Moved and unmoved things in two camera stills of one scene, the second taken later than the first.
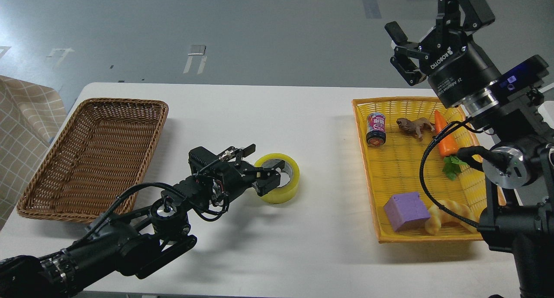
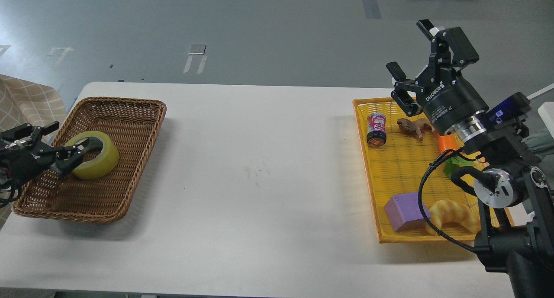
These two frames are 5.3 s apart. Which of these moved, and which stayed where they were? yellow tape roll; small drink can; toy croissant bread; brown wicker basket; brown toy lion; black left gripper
Moved: black left gripper; yellow tape roll
Stayed: toy croissant bread; brown toy lion; small drink can; brown wicker basket
